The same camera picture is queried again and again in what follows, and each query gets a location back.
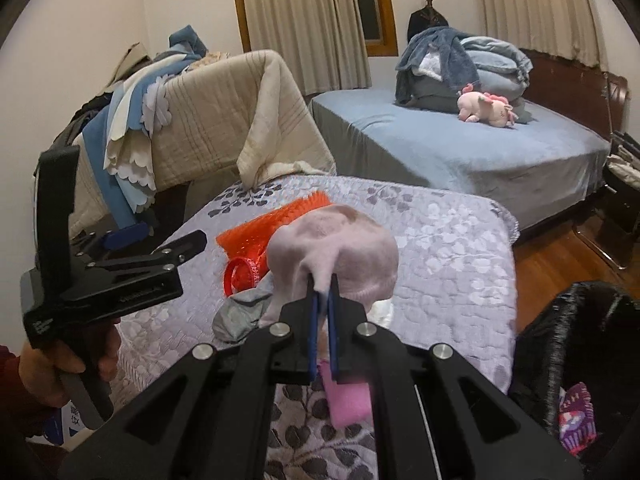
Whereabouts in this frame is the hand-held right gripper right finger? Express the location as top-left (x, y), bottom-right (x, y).
top-left (325, 280), bottom-right (586, 480)

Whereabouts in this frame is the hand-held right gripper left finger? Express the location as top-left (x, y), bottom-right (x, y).
top-left (57, 280), bottom-right (321, 480)

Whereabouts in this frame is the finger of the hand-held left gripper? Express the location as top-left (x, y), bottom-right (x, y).
top-left (75, 230), bottom-right (208, 281)
top-left (75, 224), bottom-right (152, 261)

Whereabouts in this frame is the red plastic ring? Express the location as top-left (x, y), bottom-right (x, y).
top-left (222, 256), bottom-right (261, 297)

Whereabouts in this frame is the bright pink sock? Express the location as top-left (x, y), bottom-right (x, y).
top-left (320, 360), bottom-right (373, 428)

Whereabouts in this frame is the grey sock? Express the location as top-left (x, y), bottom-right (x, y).
top-left (212, 287), bottom-right (273, 343)

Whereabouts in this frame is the orange foam mesh sleeve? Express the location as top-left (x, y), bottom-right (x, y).
top-left (216, 191), bottom-right (331, 281)

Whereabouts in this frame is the light pink sock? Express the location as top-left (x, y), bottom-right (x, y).
top-left (260, 205), bottom-right (399, 326)

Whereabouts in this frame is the bin with black bag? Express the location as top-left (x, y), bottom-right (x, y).
top-left (507, 282), bottom-right (640, 480)

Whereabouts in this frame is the person's left forearm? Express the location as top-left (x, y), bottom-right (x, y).
top-left (0, 342), bottom-right (31, 441)

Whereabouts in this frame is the person's left hand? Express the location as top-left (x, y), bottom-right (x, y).
top-left (19, 327), bottom-right (122, 408)

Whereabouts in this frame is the dark cloth pile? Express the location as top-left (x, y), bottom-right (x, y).
top-left (32, 92), bottom-right (118, 171)

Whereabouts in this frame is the grey floral quilt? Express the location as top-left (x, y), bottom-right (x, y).
top-left (115, 175), bottom-right (521, 480)

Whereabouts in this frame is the blue white scalloped cloth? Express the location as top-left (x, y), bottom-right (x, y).
top-left (82, 25), bottom-right (208, 228)

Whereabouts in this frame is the blue white carton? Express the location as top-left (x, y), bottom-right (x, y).
top-left (42, 402), bottom-right (88, 446)

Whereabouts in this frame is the beige quilted cover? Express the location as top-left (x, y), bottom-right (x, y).
top-left (70, 50), bottom-right (336, 241)

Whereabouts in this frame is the bed with blue sheet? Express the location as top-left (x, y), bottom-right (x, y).
top-left (307, 87), bottom-right (613, 233)

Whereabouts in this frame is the beige curtain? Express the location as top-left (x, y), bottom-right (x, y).
top-left (472, 0), bottom-right (608, 71)
top-left (239, 0), bottom-right (373, 96)

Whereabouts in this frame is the purple patterned sock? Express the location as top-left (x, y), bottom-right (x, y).
top-left (557, 382), bottom-right (598, 456)

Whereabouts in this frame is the pink plush toy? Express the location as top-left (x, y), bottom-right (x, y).
top-left (457, 85), bottom-right (519, 128)

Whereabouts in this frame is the blue fleece robe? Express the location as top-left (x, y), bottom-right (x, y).
top-left (395, 27), bottom-right (476, 106)

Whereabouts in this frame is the wooden framed window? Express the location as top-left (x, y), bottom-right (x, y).
top-left (229, 0), bottom-right (399, 57)

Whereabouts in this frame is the folded blue duvet pile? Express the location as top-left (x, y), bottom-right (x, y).
top-left (415, 36), bottom-right (533, 123)

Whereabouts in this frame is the grey seat cushion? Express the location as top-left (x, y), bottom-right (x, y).
top-left (606, 154), bottom-right (640, 186)

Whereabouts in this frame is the wooden headboard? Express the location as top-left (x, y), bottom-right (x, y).
top-left (520, 47), bottom-right (628, 136)

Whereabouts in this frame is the black metal frame chair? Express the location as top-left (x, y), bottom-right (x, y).
top-left (572, 72), bottom-right (640, 271)

